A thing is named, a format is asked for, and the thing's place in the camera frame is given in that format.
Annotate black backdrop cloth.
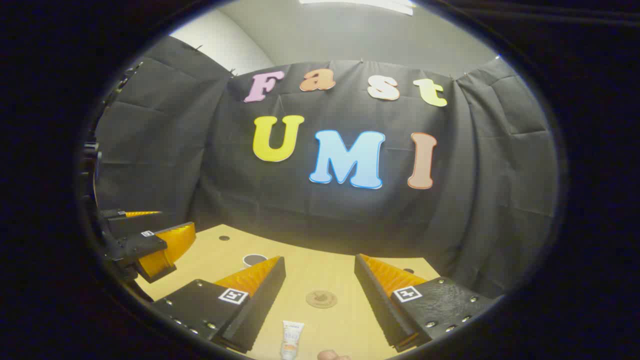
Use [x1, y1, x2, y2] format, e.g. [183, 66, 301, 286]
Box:
[95, 35, 558, 301]

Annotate ceiling light panel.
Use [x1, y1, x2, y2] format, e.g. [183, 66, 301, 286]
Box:
[299, 0, 417, 16]

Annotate light wooden desktop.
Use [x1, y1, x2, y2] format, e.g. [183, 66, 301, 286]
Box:
[135, 224, 443, 360]

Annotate round cork coaster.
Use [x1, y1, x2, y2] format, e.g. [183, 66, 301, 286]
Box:
[306, 291, 338, 309]

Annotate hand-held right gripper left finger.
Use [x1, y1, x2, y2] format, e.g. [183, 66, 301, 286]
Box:
[150, 256, 287, 354]

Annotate white toothpaste tube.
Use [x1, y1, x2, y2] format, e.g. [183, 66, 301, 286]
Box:
[281, 320, 305, 360]

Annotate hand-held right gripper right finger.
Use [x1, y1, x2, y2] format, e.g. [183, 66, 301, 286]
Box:
[354, 253, 501, 353]

